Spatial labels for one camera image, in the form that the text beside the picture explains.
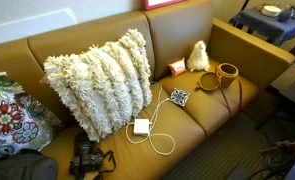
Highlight woven round basket bag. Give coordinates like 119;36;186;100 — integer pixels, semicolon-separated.
196;62;244;118

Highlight black camera bag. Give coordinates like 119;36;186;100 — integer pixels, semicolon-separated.
0;148;59;180

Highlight white charger cable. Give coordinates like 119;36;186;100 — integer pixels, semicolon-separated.
124;81;177;157

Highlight blue patterned tile coaster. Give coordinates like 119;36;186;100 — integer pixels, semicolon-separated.
169;87;191;108

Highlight white round bowl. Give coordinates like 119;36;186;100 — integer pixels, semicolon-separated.
260;4;283;18

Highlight black DSLR camera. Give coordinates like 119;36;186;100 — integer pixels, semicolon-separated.
68;132;117;180

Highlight dark kettle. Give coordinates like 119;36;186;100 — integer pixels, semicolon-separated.
278;4;295;24

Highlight orange wipes packet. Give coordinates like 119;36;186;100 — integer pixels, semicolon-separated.
167;57;188;79

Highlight white fluffy plush toy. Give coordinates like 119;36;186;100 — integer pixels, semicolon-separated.
186;40;211;73

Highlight white power adapter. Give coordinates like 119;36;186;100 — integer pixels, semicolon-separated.
132;118;151;136

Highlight red framed picture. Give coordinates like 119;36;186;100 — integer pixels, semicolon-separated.
143;0;187;12

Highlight floral patterned pillow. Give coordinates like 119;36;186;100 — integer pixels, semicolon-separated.
0;92;64;164
0;71;24;104

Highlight tangled black floor cables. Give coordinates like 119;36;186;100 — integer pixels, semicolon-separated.
248;134;295;180

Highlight cream shaggy pillow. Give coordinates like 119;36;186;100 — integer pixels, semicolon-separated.
42;28;154;143

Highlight table with blue cloth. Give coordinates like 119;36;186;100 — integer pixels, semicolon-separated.
228;7;295;47

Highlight mustard leather couch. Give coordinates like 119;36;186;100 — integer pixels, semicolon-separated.
0;0;295;180

